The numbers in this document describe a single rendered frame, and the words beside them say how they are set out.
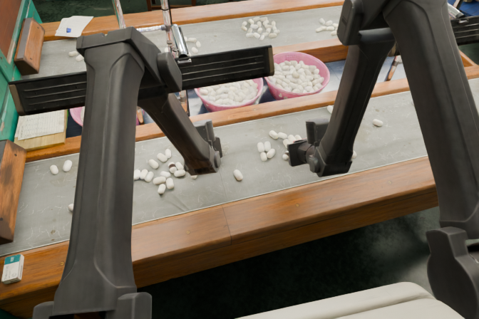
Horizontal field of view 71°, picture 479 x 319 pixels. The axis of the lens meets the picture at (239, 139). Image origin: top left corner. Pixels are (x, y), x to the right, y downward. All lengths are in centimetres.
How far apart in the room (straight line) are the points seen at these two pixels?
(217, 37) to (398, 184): 99
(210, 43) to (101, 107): 119
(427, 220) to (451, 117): 166
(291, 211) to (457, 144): 61
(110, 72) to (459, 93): 41
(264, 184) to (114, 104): 70
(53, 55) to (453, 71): 148
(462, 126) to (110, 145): 39
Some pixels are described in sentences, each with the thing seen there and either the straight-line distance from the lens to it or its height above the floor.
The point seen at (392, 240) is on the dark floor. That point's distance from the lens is 195.
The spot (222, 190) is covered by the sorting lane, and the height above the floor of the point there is 74.
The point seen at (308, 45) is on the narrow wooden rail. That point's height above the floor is 76.
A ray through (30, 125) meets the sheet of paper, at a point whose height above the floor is 78.
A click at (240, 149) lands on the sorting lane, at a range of 112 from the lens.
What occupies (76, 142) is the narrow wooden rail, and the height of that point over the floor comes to 76.
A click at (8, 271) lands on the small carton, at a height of 78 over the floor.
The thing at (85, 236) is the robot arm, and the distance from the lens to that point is 37.
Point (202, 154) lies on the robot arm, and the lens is 77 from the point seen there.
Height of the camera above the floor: 161
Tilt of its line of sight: 49 degrees down
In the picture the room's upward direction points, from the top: 3 degrees clockwise
